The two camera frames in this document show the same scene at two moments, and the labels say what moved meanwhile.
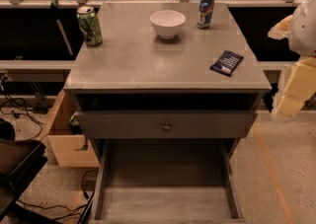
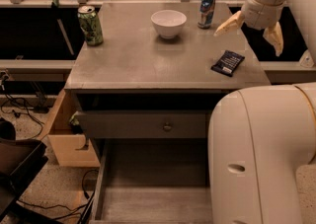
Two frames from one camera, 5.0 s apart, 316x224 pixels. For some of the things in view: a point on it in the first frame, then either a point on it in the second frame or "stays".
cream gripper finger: [299, 88] -> [275, 35]
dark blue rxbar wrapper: [227, 64] stays
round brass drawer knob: [166, 127] stays
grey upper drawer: [159, 124] stays
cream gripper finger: [280, 30] -> [229, 24]
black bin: [21, 164] stays
